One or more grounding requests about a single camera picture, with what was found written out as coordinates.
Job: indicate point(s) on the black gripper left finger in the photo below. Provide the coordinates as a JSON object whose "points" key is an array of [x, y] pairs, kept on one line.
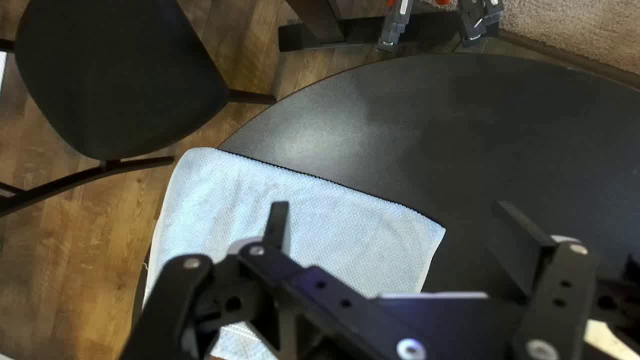
{"points": [[180, 301]]}

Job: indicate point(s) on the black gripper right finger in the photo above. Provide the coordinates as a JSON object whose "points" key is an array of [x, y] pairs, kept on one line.
{"points": [[556, 292]]}

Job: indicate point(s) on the light blue folded towel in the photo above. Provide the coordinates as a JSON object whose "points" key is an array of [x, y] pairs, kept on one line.
{"points": [[301, 220]]}

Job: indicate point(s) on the black chair with cross back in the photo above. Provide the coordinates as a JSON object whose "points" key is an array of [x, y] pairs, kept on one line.
{"points": [[113, 72]]}

